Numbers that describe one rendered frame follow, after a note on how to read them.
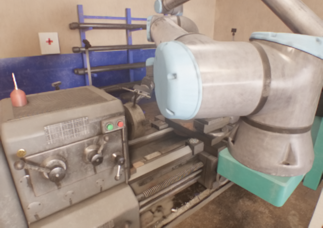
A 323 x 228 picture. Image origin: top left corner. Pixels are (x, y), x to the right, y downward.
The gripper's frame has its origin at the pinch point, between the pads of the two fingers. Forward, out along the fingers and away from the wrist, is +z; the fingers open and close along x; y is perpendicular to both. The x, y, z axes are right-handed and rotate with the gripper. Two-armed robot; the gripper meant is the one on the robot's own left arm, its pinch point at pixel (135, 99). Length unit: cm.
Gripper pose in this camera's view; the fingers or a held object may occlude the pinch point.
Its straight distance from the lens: 134.8
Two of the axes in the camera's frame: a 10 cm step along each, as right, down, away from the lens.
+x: -9.2, -3.4, 1.6
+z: -3.3, 5.2, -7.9
